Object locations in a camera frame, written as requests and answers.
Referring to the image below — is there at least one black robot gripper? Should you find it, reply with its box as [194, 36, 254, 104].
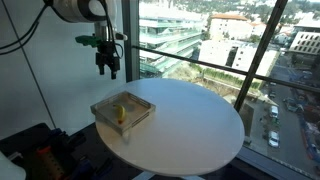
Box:
[96, 41, 120, 80]

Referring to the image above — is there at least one yellow banana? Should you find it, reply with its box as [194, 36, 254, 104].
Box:
[113, 104, 126, 124]

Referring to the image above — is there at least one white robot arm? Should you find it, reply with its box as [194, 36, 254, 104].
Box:
[43, 0, 128, 80]

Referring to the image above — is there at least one shallow wooden tray box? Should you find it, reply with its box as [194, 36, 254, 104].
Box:
[91, 91, 156, 135]

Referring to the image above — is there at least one round white table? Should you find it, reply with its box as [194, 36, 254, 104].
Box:
[96, 78, 244, 179]

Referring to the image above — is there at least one white rounded object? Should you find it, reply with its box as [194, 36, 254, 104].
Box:
[0, 151, 26, 180]

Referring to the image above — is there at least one black window railing bar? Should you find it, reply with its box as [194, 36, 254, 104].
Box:
[132, 45, 320, 93]

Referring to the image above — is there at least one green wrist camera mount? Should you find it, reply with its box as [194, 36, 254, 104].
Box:
[75, 35, 102, 48]

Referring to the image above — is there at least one blue handled clamp tool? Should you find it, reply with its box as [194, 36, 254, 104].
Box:
[68, 158, 113, 180]

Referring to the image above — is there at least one orange handled clamp tool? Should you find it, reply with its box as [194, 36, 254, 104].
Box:
[36, 146, 65, 180]

